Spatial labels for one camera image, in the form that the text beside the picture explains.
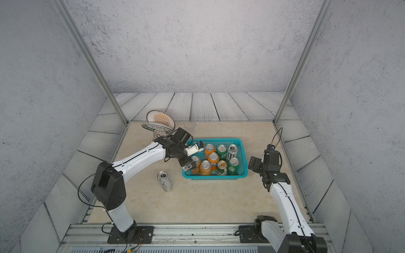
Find right aluminium frame post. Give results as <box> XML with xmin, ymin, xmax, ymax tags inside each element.
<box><xmin>273</xmin><ymin>0</ymin><xmax>333</xmax><ymax>125</ymax></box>

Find orange soda can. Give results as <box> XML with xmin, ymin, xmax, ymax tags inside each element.
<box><xmin>192</xmin><ymin>156</ymin><xmax>201</xmax><ymax>175</ymax></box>

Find metal wire plate stand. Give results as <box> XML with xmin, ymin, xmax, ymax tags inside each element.
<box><xmin>153</xmin><ymin>130</ymin><xmax>168</xmax><ymax>140</ymax></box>

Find orange can back row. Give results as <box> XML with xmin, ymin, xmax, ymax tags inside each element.
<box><xmin>204</xmin><ymin>143</ymin><xmax>215</xmax><ymax>159</ymax></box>

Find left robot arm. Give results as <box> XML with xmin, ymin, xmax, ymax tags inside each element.
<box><xmin>91</xmin><ymin>128</ymin><xmax>204</xmax><ymax>233</ymax></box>

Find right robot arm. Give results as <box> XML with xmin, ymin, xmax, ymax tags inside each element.
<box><xmin>248</xmin><ymin>144</ymin><xmax>328</xmax><ymax>253</ymax></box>

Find green can back row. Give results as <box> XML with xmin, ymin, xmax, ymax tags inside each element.
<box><xmin>216</xmin><ymin>144</ymin><xmax>227</xmax><ymax>160</ymax></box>

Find green rimmed plate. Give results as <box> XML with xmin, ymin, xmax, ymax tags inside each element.
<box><xmin>141</xmin><ymin>122</ymin><xmax>174</xmax><ymax>135</ymax></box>

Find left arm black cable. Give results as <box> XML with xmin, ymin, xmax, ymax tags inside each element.
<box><xmin>77</xmin><ymin>167</ymin><xmax>115</xmax><ymax>235</ymax></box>

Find teal plastic basket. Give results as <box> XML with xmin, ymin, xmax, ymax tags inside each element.
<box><xmin>182</xmin><ymin>138</ymin><xmax>248</xmax><ymax>180</ymax></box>

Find orange can front row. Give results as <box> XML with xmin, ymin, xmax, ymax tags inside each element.
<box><xmin>200</xmin><ymin>160</ymin><xmax>212</xmax><ymax>176</ymax></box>

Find aluminium front rail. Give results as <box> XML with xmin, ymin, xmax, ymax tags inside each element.
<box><xmin>56</xmin><ymin>223</ymin><xmax>336</xmax><ymax>253</ymax></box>

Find silver white soda can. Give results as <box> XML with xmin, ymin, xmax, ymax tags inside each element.
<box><xmin>157</xmin><ymin>171</ymin><xmax>173</xmax><ymax>192</ymax></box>

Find orange can row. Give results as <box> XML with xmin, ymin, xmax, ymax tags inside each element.
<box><xmin>200</xmin><ymin>160</ymin><xmax>212</xmax><ymax>176</ymax></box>
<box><xmin>204</xmin><ymin>143</ymin><xmax>215</xmax><ymax>159</ymax></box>

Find left aluminium frame post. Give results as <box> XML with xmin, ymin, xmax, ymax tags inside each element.
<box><xmin>51</xmin><ymin>0</ymin><xmax>129</xmax><ymax>126</ymax></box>

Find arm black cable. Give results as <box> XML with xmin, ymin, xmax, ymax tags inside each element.
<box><xmin>77</xmin><ymin>167</ymin><xmax>115</xmax><ymax>235</ymax></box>
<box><xmin>270</xmin><ymin>127</ymin><xmax>284</xmax><ymax>149</ymax></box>

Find aluminium frame post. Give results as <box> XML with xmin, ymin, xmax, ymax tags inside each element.
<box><xmin>51</xmin><ymin>0</ymin><xmax>129</xmax><ymax>126</ymax></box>
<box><xmin>273</xmin><ymin>0</ymin><xmax>333</xmax><ymax>125</ymax></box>

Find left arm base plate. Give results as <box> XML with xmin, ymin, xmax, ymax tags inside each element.
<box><xmin>107</xmin><ymin>226</ymin><xmax>154</xmax><ymax>245</ymax></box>

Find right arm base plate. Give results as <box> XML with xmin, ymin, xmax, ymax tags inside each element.
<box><xmin>234</xmin><ymin>225</ymin><xmax>269</xmax><ymax>244</ymax></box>

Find green Sprite can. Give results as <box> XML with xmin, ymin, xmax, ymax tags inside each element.
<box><xmin>227</xmin><ymin>157</ymin><xmax>239</xmax><ymax>176</ymax></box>

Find clear glass cup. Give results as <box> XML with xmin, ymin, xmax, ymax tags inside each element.
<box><xmin>184</xmin><ymin>121</ymin><xmax>196</xmax><ymax>136</ymax></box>

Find upright sunburst plate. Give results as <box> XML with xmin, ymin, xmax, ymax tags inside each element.
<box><xmin>146</xmin><ymin>110</ymin><xmax>176</xmax><ymax>130</ymax></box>

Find orange Fanta can middle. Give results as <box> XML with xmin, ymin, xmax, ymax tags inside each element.
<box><xmin>207</xmin><ymin>152</ymin><xmax>219</xmax><ymax>171</ymax></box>

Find green white can front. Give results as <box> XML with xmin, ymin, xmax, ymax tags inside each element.
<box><xmin>216</xmin><ymin>160</ymin><xmax>228</xmax><ymax>176</ymax></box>

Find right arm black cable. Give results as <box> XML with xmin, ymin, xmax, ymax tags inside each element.
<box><xmin>270</xmin><ymin>127</ymin><xmax>284</xmax><ymax>149</ymax></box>

